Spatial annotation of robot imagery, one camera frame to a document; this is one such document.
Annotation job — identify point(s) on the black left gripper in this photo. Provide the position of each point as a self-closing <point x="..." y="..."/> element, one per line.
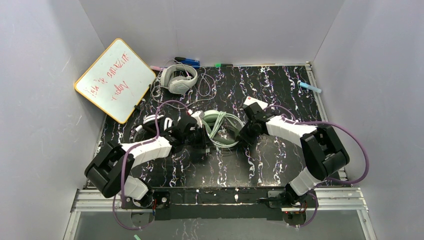
<point x="196" y="133"/>

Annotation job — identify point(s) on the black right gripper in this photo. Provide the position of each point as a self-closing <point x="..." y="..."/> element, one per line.
<point x="245" y="132"/>

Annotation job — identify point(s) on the mint green headphones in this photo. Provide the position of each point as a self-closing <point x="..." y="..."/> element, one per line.
<point x="217" y="123"/>

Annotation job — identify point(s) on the grey white headphones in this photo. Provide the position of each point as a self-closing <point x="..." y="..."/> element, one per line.
<point x="178" y="78"/>

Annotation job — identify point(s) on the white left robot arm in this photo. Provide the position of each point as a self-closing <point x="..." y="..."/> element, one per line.
<point x="109" y="171"/>

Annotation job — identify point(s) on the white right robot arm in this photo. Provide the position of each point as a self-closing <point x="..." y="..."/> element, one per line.
<point x="323" y="151"/>

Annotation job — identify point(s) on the small white red box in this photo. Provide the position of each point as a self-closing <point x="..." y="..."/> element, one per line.
<point x="251" y="100"/>

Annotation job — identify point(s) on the light blue pen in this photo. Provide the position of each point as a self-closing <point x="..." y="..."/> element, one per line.
<point x="310" y="87"/>

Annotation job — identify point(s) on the blue marker pen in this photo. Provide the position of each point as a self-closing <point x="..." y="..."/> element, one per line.
<point x="188" y="61"/>

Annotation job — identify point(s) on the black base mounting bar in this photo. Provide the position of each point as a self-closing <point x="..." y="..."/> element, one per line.
<point x="218" y="203"/>

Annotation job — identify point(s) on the green black marker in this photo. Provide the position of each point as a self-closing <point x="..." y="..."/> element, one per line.
<point x="223" y="65"/>

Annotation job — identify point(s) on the yellow framed whiteboard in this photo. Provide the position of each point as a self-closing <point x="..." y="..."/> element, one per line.
<point x="117" y="81"/>

